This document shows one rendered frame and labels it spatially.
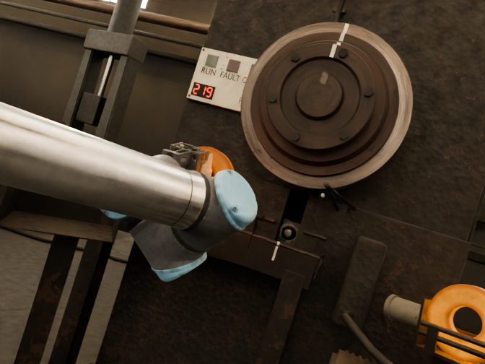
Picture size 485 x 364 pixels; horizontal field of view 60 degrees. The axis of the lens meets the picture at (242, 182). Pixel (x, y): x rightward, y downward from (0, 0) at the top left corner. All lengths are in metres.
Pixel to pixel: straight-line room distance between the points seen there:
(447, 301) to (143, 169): 0.72
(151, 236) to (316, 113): 0.57
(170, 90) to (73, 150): 7.93
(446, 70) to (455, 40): 0.09
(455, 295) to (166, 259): 0.62
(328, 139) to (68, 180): 0.73
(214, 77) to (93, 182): 0.98
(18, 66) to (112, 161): 10.19
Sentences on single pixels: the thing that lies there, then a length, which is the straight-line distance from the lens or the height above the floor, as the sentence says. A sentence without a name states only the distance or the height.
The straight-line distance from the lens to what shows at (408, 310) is 1.06.
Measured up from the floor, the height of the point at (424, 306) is 0.70.
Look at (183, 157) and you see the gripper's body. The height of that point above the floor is 0.85.
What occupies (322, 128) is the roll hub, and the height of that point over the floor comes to 1.04.
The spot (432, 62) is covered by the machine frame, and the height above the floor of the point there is 1.35.
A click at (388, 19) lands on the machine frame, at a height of 1.45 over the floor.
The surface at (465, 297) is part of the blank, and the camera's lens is 1.02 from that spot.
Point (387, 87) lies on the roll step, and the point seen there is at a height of 1.19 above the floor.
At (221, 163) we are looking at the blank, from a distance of 1.01.
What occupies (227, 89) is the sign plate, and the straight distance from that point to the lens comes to 1.42.
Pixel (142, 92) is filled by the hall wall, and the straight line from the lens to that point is 8.69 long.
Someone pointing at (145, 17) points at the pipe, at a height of 3.16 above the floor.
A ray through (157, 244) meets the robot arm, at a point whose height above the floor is 0.70.
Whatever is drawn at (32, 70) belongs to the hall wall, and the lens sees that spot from 10.40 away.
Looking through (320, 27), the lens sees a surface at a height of 1.32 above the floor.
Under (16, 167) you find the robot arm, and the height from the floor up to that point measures 0.79.
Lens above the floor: 0.84
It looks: level
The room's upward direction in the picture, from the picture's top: 17 degrees clockwise
